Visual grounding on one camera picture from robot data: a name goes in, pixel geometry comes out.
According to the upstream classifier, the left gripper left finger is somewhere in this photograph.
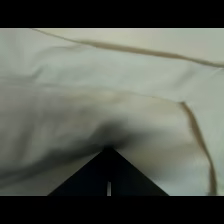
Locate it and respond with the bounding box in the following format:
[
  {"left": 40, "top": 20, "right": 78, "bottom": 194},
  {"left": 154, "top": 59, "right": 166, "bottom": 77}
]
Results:
[{"left": 47, "top": 146, "right": 110, "bottom": 197}]

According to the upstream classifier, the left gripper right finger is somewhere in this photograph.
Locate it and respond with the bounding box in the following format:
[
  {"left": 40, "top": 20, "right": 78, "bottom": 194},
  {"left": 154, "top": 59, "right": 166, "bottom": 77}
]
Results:
[{"left": 108, "top": 146, "right": 170, "bottom": 197}]

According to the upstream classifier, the white garment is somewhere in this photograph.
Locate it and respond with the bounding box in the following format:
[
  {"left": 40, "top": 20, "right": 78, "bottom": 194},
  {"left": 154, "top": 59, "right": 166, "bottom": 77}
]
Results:
[{"left": 0, "top": 27, "right": 224, "bottom": 197}]

